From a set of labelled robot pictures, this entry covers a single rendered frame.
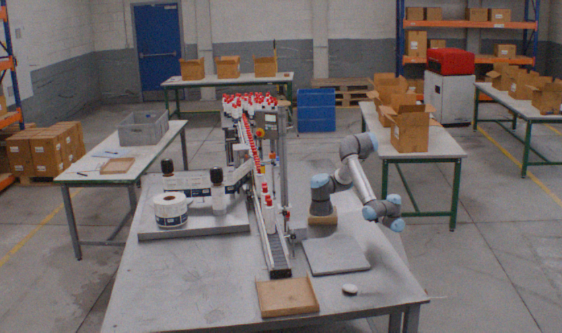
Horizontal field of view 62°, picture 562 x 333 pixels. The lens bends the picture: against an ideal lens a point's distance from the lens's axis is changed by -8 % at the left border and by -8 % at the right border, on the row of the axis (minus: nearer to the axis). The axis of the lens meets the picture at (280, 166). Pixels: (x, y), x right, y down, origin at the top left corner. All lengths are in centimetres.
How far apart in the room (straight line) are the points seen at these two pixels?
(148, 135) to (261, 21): 604
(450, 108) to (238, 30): 471
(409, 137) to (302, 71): 639
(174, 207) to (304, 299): 104
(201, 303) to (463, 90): 669
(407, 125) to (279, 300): 251
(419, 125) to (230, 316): 277
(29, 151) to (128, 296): 450
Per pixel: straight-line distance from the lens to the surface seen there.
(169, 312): 241
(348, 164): 269
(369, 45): 1069
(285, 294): 244
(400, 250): 284
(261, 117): 319
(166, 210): 304
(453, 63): 830
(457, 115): 849
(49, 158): 672
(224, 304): 241
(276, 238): 284
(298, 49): 1064
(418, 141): 458
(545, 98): 664
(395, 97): 525
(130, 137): 509
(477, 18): 1035
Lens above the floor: 219
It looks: 19 degrees down
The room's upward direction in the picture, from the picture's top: 2 degrees counter-clockwise
